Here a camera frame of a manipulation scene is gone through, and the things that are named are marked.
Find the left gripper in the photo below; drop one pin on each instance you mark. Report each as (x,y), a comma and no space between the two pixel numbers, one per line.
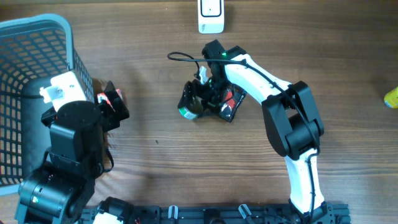
(111,119)

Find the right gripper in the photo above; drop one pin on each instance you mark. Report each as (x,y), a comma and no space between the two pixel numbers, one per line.
(188,91)

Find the silver tin can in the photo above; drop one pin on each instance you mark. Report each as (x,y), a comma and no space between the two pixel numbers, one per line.
(190,108)

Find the black red snack packet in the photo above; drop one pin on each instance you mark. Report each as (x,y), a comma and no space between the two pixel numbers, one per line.
(232,99)

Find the yellow capped bottle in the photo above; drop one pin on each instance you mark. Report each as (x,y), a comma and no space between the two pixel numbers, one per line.
(391,98)

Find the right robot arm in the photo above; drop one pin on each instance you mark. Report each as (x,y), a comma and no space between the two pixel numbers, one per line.
(291,118)

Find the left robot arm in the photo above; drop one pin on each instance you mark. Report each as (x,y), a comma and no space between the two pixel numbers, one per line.
(59,189)

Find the white barcode scanner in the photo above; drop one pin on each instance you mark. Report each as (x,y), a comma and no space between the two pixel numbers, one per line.
(210,16)

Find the small red carton box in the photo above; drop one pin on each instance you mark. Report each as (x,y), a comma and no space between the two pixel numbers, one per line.
(102,97)

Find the grey plastic mesh basket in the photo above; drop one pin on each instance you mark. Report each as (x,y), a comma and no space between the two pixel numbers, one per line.
(33,50)

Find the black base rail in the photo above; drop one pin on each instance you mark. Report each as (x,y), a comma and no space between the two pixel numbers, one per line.
(328,213)

